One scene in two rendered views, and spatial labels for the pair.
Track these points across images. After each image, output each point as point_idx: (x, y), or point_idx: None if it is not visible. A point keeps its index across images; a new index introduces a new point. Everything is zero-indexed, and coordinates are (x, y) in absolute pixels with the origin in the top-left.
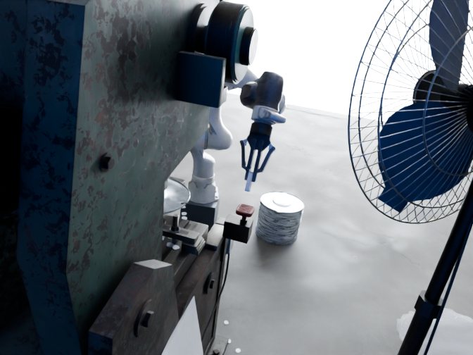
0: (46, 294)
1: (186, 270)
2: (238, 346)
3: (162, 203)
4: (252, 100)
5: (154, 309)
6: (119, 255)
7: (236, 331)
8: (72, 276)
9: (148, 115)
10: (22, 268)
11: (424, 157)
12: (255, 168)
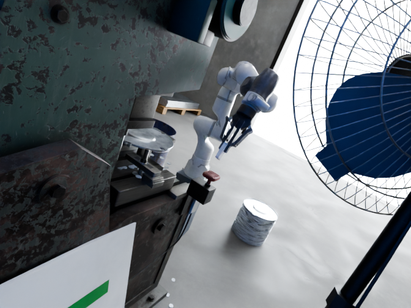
0: None
1: (139, 198)
2: (172, 302)
3: (128, 116)
4: (248, 88)
5: (73, 192)
6: (57, 123)
7: (178, 290)
8: None
9: (129, 16)
10: None
11: (379, 130)
12: (230, 141)
